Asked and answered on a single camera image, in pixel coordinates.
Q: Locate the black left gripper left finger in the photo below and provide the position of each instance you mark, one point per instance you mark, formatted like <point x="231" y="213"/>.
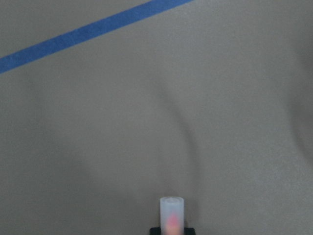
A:
<point x="155" y="231"/>

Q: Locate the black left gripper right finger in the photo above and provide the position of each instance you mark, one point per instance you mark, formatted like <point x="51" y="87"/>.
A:
<point x="189" y="231"/>

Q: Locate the orange highlighter pen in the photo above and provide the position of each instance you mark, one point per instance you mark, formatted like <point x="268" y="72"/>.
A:
<point x="172" y="215"/>

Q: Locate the brown paper table mat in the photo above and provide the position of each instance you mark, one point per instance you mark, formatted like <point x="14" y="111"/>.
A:
<point x="211" y="101"/>

